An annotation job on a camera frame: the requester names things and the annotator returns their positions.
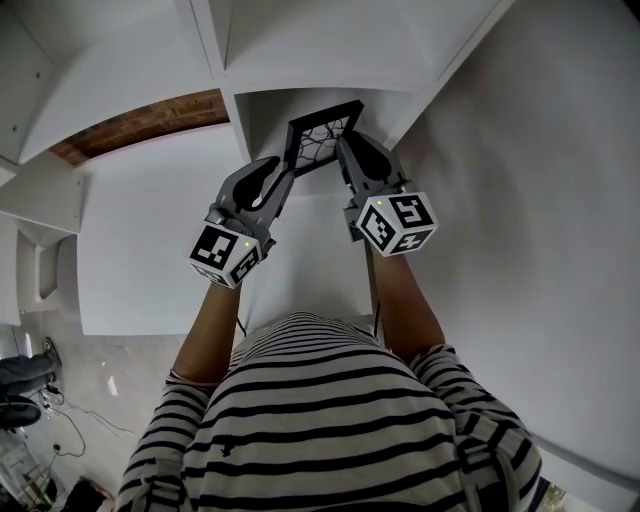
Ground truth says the thin black floor cable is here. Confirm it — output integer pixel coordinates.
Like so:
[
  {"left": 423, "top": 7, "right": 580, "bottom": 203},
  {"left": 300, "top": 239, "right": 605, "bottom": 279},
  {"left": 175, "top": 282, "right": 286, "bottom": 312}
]
[{"left": 43, "top": 389, "right": 137, "bottom": 457}]

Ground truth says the white wire rack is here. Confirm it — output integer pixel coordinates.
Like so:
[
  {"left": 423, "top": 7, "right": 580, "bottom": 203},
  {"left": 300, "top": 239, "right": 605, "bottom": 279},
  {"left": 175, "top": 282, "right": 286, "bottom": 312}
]
[{"left": 0, "top": 427, "right": 57, "bottom": 512}]

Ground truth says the person's right forearm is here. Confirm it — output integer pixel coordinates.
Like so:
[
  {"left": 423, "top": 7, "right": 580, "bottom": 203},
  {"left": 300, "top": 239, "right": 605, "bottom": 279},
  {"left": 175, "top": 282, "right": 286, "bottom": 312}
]
[{"left": 365, "top": 243, "right": 447, "bottom": 366}]

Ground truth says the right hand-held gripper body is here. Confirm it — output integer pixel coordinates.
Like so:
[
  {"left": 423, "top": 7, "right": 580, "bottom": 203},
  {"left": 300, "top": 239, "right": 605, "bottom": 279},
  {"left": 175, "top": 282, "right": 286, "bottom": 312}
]
[{"left": 339, "top": 130, "right": 440, "bottom": 260}]

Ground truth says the person's left forearm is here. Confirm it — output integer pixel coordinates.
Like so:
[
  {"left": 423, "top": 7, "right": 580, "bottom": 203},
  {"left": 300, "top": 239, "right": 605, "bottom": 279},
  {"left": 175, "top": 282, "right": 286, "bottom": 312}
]
[{"left": 171, "top": 282, "right": 242, "bottom": 385}]

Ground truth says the black office chair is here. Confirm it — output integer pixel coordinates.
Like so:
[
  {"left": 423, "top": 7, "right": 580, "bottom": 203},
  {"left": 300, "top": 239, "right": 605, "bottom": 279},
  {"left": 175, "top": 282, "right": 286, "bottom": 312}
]
[{"left": 0, "top": 336, "right": 62, "bottom": 432}]

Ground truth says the striped long-sleeve shirt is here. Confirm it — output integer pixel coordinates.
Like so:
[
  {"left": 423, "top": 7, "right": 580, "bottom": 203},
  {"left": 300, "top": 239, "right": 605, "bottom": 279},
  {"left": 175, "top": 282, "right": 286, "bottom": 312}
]
[{"left": 115, "top": 310, "right": 544, "bottom": 512}]

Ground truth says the black picture frame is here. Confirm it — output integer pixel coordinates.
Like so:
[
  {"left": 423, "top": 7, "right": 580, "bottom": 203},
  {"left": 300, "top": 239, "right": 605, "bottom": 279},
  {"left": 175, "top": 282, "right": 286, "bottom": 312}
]
[{"left": 282, "top": 99, "right": 366, "bottom": 181}]

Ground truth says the white shelf unit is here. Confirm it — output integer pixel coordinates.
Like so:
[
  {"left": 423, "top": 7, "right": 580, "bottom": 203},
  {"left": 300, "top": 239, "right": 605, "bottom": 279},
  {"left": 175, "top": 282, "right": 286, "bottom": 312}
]
[{"left": 0, "top": 0, "right": 640, "bottom": 482}]

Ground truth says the dark box with orange edge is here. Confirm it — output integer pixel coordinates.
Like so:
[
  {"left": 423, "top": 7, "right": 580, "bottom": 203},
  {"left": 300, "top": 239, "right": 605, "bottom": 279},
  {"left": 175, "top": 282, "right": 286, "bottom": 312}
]
[{"left": 63, "top": 475, "right": 117, "bottom": 512}]

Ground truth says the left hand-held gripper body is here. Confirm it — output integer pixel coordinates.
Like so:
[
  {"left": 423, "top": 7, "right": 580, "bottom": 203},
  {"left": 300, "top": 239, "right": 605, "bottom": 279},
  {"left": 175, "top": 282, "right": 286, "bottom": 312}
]
[{"left": 188, "top": 155, "right": 293, "bottom": 290}]

